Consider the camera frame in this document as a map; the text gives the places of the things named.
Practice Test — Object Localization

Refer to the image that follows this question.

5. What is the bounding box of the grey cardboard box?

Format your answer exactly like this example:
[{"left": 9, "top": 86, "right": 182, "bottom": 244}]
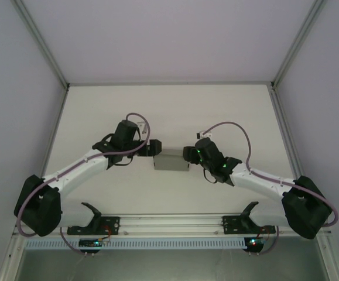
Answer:
[{"left": 153, "top": 148, "right": 191, "bottom": 172}]

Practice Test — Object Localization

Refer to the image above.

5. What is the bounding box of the black mounting plate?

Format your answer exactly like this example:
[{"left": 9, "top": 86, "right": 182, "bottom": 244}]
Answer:
[
  {"left": 222, "top": 215, "right": 276, "bottom": 235},
  {"left": 67, "top": 215, "right": 121, "bottom": 235}
]

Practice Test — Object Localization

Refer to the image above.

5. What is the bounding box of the small circuit board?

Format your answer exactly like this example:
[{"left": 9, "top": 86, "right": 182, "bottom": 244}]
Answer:
[
  {"left": 78, "top": 238, "right": 104, "bottom": 248},
  {"left": 244, "top": 237, "right": 264, "bottom": 249}
]

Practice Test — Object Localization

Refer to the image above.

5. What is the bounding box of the aluminium mounting rail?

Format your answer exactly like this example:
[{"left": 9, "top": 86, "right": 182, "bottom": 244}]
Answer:
[{"left": 14, "top": 212, "right": 333, "bottom": 237}]

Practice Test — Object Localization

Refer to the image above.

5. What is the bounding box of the slotted light-blue cable duct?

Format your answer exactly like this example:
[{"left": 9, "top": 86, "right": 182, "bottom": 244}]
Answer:
[{"left": 25, "top": 237, "right": 246, "bottom": 250}]

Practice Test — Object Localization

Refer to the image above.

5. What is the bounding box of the aluminium frame post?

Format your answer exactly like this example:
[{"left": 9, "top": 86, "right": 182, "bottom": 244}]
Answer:
[
  {"left": 269, "top": 0, "right": 327, "bottom": 88},
  {"left": 10, "top": 0, "right": 71, "bottom": 88}
]

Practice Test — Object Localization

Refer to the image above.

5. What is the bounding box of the aluminium frame leg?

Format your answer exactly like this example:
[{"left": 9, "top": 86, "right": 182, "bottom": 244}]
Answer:
[
  {"left": 315, "top": 234, "right": 339, "bottom": 281},
  {"left": 0, "top": 237, "right": 27, "bottom": 281}
]

